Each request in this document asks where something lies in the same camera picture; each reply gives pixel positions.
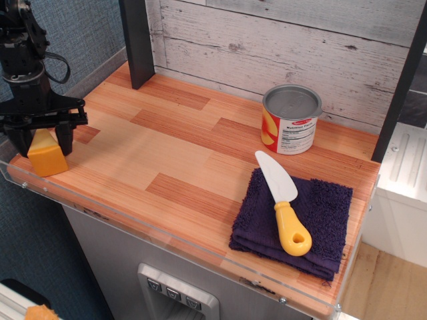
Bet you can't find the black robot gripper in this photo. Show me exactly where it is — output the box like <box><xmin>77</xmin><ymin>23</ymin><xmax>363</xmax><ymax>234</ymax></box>
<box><xmin>1</xmin><ymin>71</ymin><xmax>88</xmax><ymax>158</ymax></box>

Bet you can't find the yellow cheese wedge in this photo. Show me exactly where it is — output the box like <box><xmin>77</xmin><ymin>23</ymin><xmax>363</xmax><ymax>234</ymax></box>
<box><xmin>27</xmin><ymin>129</ymin><xmax>69</xmax><ymax>177</ymax></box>

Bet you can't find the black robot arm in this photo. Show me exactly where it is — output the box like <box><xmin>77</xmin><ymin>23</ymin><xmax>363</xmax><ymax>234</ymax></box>
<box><xmin>1</xmin><ymin>1</ymin><xmax>88</xmax><ymax>157</ymax></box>

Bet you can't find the toy tin can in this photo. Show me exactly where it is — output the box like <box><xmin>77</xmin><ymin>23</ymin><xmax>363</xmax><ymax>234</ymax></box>
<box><xmin>261</xmin><ymin>85</ymin><xmax>323</xmax><ymax>155</ymax></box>

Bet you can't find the grey toy fridge cabinet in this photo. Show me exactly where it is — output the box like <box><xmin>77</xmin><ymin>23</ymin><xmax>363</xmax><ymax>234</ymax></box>
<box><xmin>64</xmin><ymin>207</ymin><xmax>308</xmax><ymax>319</ymax></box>

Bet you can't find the clear acrylic table guard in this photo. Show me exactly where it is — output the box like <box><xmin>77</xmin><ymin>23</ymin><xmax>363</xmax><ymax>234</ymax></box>
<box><xmin>0</xmin><ymin>49</ymin><xmax>381</xmax><ymax>317</ymax></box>

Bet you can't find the white black corner object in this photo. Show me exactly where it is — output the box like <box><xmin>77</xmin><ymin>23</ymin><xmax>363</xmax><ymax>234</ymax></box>
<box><xmin>1</xmin><ymin>279</ymin><xmax>51</xmax><ymax>319</ymax></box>

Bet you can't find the orange sponge piece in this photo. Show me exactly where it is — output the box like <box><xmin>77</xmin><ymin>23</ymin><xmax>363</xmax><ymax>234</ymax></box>
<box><xmin>24</xmin><ymin>305</ymin><xmax>59</xmax><ymax>320</ymax></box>

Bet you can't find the silver dispenser button panel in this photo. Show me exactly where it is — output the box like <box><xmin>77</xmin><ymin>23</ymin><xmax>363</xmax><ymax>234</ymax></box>
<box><xmin>137</xmin><ymin>263</ymin><xmax>220</xmax><ymax>319</ymax></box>

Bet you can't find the folded purple towel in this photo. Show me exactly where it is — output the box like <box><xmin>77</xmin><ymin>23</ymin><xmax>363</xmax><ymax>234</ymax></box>
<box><xmin>228</xmin><ymin>167</ymin><xmax>354</xmax><ymax>281</ymax></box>

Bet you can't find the white toy sink unit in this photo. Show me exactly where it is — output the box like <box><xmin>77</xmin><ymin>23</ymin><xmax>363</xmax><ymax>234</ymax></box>
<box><xmin>362</xmin><ymin>123</ymin><xmax>426</xmax><ymax>267</ymax></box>

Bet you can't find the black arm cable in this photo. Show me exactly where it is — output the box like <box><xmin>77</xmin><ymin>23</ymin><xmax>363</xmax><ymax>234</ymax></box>
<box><xmin>43</xmin><ymin>51</ymin><xmax>71</xmax><ymax>84</ymax></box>

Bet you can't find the dark left shelf post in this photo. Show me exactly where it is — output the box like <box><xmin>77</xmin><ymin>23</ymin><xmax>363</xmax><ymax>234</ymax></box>
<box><xmin>119</xmin><ymin>0</ymin><xmax>155</xmax><ymax>89</ymax></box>

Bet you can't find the dark shelf post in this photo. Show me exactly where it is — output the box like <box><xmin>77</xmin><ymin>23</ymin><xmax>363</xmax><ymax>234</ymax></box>
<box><xmin>119</xmin><ymin>0</ymin><xmax>155</xmax><ymax>89</ymax></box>
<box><xmin>371</xmin><ymin>1</ymin><xmax>426</xmax><ymax>163</ymax></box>

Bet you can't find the toy knife yellow handle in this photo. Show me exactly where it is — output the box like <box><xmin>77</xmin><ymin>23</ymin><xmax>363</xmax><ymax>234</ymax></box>
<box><xmin>255</xmin><ymin>151</ymin><xmax>312</xmax><ymax>257</ymax></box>

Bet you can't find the dark right shelf post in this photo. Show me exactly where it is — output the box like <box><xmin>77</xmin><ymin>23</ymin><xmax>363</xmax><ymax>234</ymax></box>
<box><xmin>371</xmin><ymin>1</ymin><xmax>426</xmax><ymax>163</ymax></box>

